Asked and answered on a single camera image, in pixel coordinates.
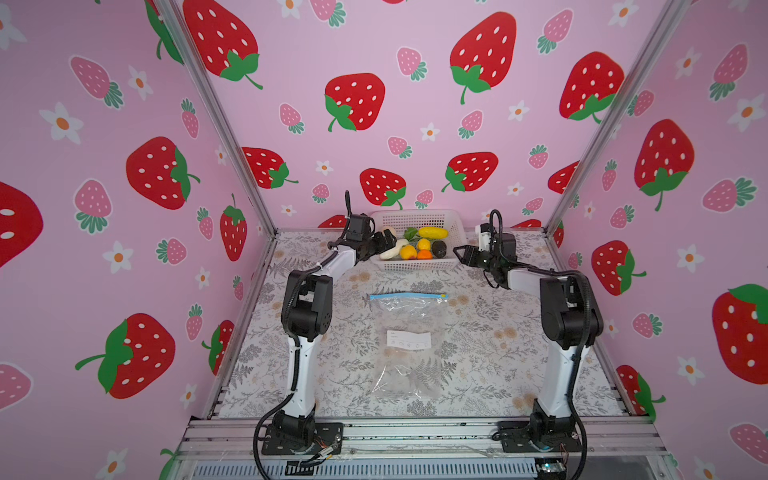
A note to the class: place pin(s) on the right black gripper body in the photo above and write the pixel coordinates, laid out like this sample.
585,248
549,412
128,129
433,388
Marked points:
487,261

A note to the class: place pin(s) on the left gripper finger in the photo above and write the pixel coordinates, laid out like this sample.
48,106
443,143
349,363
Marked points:
388,235
380,245

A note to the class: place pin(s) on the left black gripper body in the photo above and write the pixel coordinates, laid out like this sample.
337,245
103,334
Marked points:
366,245

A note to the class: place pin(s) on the clear zip top bag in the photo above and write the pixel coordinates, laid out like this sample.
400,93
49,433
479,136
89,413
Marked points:
411,328

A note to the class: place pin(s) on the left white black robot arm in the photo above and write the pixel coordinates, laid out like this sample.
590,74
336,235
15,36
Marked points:
306,316

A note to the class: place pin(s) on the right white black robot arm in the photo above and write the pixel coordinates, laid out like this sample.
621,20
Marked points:
571,322

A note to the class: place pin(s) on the white toy radish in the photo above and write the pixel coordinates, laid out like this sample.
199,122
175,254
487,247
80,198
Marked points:
394,252

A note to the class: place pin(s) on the yellow toy banana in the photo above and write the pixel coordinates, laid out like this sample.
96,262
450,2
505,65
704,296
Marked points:
433,233

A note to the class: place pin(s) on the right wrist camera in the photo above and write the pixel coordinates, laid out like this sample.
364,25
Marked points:
485,232

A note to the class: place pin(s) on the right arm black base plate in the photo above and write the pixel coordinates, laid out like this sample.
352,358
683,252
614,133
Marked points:
519,437

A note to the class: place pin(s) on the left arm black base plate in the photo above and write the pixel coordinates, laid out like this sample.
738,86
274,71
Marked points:
323,439

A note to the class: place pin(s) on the aluminium front rail frame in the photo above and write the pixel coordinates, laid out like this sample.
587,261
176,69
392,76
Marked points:
428,448

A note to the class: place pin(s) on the left aluminium corner post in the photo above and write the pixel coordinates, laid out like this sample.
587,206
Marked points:
180,34

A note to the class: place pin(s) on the aluminium corner post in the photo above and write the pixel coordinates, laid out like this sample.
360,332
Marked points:
660,34
180,34

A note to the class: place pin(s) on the right aluminium corner post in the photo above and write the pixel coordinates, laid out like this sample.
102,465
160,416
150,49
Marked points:
660,34

